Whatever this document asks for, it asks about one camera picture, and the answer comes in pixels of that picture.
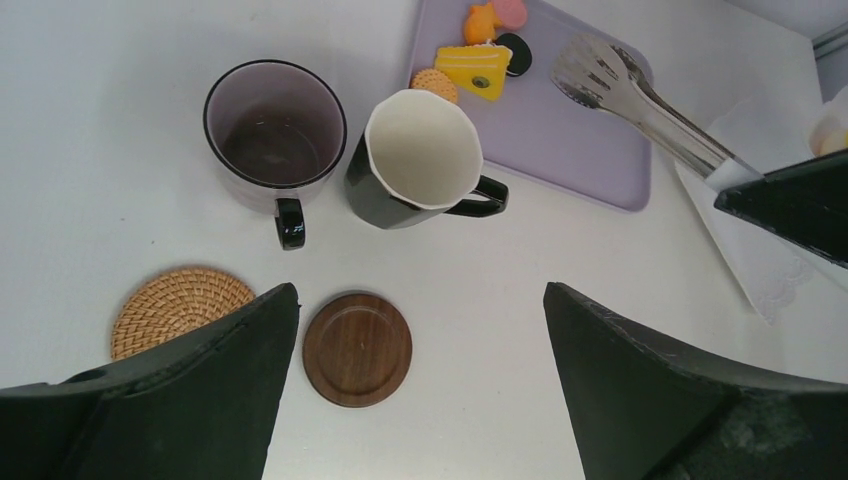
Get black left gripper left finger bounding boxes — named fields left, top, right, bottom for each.
left=1, top=283, right=300, bottom=479

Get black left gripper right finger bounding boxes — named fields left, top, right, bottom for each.
left=543, top=282, right=847, bottom=479

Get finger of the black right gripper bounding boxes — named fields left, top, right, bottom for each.
left=714, top=149, right=847, bottom=269

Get white three tier stand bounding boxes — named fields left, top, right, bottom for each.
left=677, top=90, right=847, bottom=323

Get dark wooden round coaster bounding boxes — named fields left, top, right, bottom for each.
left=302, top=291, right=413, bottom=408

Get steel white serving tongs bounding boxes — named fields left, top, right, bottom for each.
left=550, top=33, right=763, bottom=192

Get purple mug black handle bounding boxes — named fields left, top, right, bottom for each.
left=202, top=59, right=348, bottom=251

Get black mug white inside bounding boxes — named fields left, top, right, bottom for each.
left=344, top=89, right=509, bottom=230

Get yellow cheese cake wedge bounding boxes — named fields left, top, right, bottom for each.
left=434, top=44, right=513, bottom=102

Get white chocolate drizzled donut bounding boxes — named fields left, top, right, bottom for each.
left=808, top=116, right=847, bottom=157

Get woven rattan coaster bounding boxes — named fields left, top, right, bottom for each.
left=110, top=266, right=256, bottom=361

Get lavender serving tray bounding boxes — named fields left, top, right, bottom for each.
left=405, top=0, right=655, bottom=214

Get black sandwich cookie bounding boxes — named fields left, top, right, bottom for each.
left=494, top=33, right=533, bottom=77

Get pink macaron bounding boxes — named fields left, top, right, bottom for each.
left=491, top=0, right=528, bottom=31

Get orange star cookie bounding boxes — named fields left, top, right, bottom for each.
left=463, top=1, right=502, bottom=45

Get round waffle biscuit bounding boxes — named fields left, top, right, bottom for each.
left=410, top=68, right=459, bottom=104

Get aluminium frame post right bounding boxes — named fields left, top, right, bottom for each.
left=812, top=22, right=848, bottom=60

